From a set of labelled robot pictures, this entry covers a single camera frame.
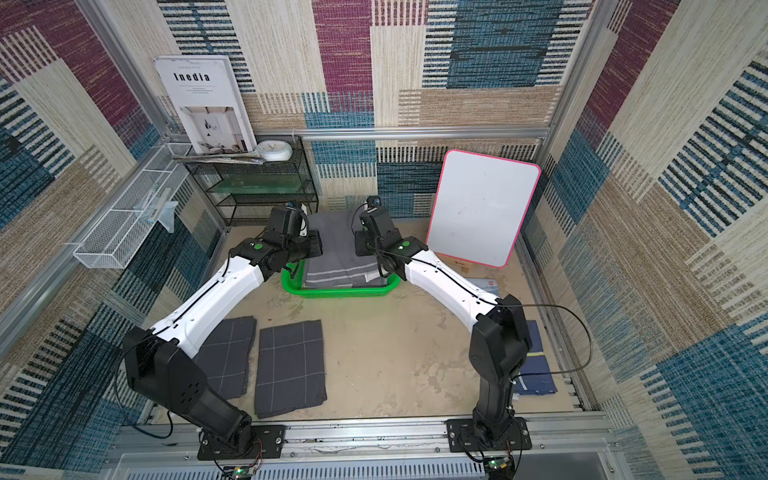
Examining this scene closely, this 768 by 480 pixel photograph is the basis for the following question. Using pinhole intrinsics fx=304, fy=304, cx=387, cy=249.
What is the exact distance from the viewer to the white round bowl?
35.7 inches

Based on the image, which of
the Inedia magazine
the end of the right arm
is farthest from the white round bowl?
the end of the right arm

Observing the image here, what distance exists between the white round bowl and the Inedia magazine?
25 mm

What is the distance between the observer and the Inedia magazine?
0.75 m

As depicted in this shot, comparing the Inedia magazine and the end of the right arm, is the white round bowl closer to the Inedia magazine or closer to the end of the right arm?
the Inedia magazine
